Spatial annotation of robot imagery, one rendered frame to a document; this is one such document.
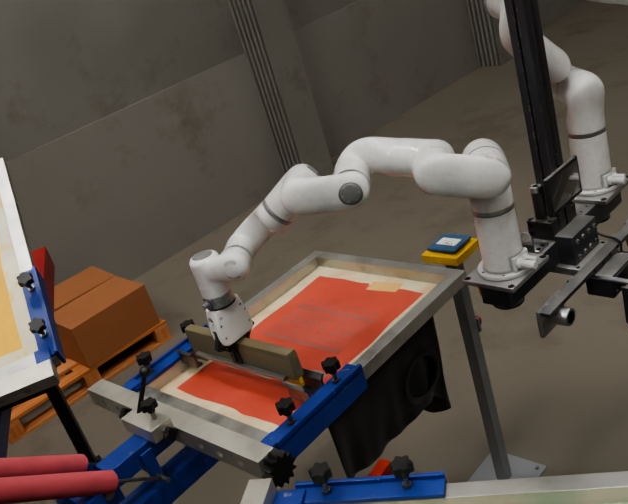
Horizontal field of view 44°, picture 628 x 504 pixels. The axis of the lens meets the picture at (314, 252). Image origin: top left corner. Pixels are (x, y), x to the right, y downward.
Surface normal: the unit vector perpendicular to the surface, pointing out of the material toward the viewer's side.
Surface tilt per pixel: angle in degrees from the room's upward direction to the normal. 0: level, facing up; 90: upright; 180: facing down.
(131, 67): 90
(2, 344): 32
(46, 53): 90
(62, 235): 90
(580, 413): 0
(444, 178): 92
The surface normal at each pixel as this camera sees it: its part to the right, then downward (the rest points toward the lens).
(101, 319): 0.68, 0.12
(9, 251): -0.07, -0.57
